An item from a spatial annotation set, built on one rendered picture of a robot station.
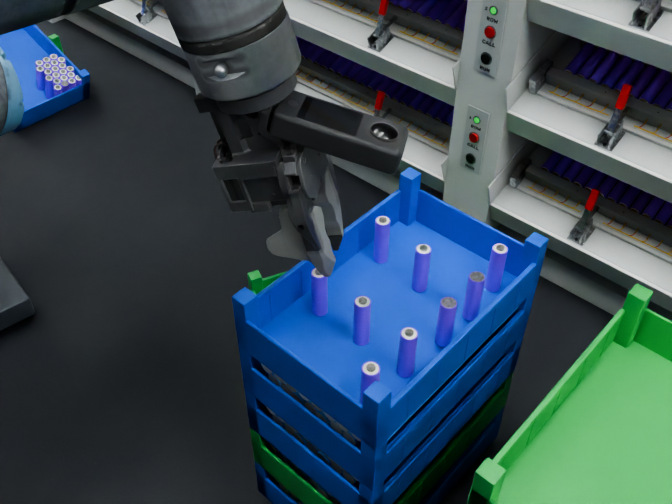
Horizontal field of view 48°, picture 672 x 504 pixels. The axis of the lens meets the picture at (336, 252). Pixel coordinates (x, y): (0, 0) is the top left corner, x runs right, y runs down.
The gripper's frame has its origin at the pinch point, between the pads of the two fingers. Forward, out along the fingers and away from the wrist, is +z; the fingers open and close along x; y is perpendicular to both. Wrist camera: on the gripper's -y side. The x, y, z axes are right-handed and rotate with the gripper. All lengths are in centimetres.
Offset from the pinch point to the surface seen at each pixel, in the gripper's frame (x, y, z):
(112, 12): -104, 83, 11
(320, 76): -78, 26, 22
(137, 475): 5, 39, 37
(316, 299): -2.4, 5.3, 9.0
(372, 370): 8.8, -3.6, 7.7
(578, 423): 6.1, -22.0, 19.3
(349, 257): -12.4, 4.2, 11.9
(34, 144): -66, 91, 22
